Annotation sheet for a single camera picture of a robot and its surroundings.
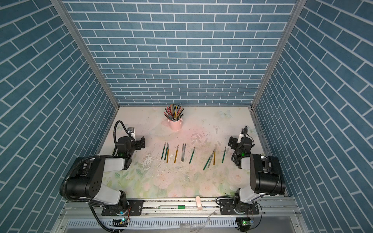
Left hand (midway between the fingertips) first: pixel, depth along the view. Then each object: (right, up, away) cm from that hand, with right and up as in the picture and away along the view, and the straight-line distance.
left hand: (139, 135), depth 94 cm
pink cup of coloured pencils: (+22, +15, +6) cm, 27 cm away
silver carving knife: (+47, -15, -2) cm, 49 cm away
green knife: (+18, -11, 0) cm, 21 cm away
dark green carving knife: (+44, -17, -4) cm, 47 cm away
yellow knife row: (+24, -12, 0) cm, 27 cm away
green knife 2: (+16, -10, +2) cm, 19 cm away
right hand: (+67, -2, +1) cm, 67 cm away
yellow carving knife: (+49, -14, -1) cm, 51 cm away
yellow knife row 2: (+19, -12, -2) cm, 22 cm away
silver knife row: (+28, -11, +1) cm, 30 cm away
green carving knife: (+55, -12, 0) cm, 57 cm away
